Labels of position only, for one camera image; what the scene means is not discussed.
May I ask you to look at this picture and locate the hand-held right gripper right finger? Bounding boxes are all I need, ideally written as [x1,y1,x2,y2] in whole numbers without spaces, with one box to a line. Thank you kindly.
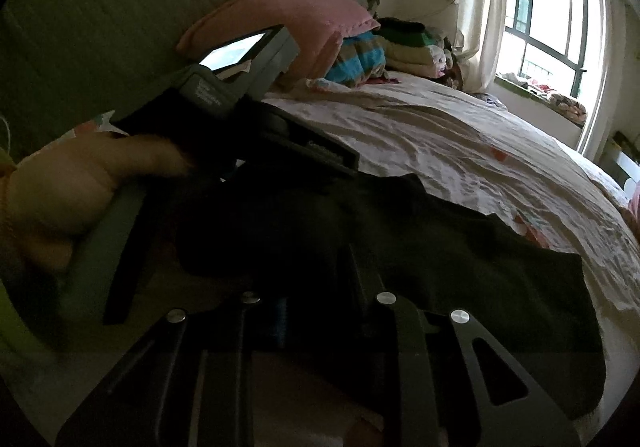
[344,246,587,447]

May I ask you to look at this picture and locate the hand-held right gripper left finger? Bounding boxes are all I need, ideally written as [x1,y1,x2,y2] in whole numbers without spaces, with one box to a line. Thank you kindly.
[54,291,292,447]

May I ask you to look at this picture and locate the black garment with orange print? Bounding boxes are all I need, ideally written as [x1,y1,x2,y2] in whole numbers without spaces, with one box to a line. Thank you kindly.
[165,171,608,428]

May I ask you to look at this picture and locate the pile of folded clothes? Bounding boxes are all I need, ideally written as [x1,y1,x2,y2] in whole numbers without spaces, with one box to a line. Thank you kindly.
[375,17,467,84]

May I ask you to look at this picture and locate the person's left hand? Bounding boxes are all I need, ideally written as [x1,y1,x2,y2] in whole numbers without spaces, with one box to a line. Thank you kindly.
[0,133,196,277]

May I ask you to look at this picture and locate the pink pillow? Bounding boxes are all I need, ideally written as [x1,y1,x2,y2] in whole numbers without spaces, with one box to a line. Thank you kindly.
[175,0,382,90]

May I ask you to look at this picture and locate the green quilted headboard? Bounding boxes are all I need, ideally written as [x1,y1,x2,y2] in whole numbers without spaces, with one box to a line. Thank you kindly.
[0,0,363,165]

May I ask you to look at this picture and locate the blue striped cloth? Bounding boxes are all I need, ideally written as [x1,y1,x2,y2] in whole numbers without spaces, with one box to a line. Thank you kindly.
[325,30,387,89]

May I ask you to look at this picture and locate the strawberry print bed sheet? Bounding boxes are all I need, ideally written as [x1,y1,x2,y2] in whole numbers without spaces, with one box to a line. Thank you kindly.
[60,72,640,447]

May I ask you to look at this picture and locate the cream curtain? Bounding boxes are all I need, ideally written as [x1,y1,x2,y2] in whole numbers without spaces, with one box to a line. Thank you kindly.
[575,0,632,164]
[446,0,510,94]

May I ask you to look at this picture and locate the white bedside furniture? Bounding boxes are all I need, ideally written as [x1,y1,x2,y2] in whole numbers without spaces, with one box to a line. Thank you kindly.
[599,130,640,195]

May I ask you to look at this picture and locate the small colourful cloth heap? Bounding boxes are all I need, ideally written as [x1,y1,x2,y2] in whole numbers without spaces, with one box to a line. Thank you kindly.
[500,71,590,124]

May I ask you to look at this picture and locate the dark framed window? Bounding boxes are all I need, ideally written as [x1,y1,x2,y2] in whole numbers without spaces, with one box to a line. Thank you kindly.
[500,0,607,104]

